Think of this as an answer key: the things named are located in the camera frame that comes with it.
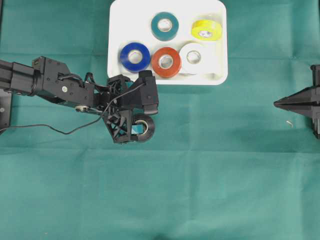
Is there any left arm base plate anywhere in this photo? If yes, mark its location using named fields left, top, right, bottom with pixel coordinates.
left=0, top=89, right=13, bottom=134

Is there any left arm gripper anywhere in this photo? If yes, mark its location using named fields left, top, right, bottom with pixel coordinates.
left=94, top=70, right=159, bottom=144

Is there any red tape roll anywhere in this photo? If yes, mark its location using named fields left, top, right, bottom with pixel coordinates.
left=151, top=47, right=182, bottom=78

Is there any yellow tape roll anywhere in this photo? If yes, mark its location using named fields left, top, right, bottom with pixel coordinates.
left=191, top=19, right=223, bottom=41

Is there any black tape roll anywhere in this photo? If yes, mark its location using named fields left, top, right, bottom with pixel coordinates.
left=133, top=113, right=156, bottom=143

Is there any blue tape roll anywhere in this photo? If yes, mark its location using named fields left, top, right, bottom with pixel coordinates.
left=119, top=42, right=151, bottom=73

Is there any black cable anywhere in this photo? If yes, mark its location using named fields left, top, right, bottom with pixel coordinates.
left=0, top=82, right=147, bottom=136

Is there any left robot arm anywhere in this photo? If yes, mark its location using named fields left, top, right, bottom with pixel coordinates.
left=0, top=56, right=159, bottom=144

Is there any white tape roll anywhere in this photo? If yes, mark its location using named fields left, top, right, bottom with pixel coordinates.
left=179, top=42, right=208, bottom=75

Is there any green tape roll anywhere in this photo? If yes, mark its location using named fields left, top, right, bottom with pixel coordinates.
left=151, top=11, right=179, bottom=42

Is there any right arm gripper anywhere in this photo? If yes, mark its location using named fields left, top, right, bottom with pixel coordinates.
left=273, top=64, right=320, bottom=139

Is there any white plastic case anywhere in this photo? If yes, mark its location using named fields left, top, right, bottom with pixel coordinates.
left=107, top=0, right=228, bottom=86

